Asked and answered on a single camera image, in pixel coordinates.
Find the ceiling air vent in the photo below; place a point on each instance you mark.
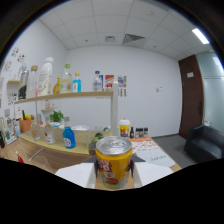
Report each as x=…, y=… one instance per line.
x=134, y=39

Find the glass jar cork lid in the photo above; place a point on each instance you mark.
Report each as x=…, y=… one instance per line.
x=32, y=83

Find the blue liquid bottle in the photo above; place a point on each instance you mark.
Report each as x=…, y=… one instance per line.
x=69, y=138

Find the gripper left finger white block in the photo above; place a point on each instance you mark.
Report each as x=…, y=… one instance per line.
x=78, y=175

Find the yellow drink can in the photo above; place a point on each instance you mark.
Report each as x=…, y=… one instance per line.
x=114, y=163

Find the brown door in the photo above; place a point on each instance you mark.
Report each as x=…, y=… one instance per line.
x=191, y=100

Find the white notebook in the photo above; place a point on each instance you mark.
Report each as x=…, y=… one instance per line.
x=155, y=151

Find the white bowl blue rim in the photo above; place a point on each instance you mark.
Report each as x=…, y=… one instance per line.
x=53, y=124

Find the amber liquid bottle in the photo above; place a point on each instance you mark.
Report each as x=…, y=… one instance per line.
x=57, y=87

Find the clear bottle green cap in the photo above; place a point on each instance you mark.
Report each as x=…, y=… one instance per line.
x=66, y=81

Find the ceiling light panel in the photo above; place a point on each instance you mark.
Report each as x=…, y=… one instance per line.
x=200, y=36

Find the black armchair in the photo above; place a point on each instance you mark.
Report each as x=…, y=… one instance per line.
x=205, y=143

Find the green limes bunch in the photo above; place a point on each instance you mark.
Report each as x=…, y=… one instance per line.
x=96, y=140

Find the small red white carton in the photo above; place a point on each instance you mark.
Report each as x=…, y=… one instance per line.
x=109, y=82

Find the gripper right finger white block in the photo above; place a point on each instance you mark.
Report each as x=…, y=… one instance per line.
x=156, y=173

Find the large white bottle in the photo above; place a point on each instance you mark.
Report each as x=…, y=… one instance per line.
x=45, y=78

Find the white two-tier wooden shelf rack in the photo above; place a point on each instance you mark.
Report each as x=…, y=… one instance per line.
x=86, y=94

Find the green potted plant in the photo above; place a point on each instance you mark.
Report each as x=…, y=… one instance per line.
x=56, y=116

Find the light blue labelled bottle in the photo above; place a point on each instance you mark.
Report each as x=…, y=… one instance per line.
x=77, y=85

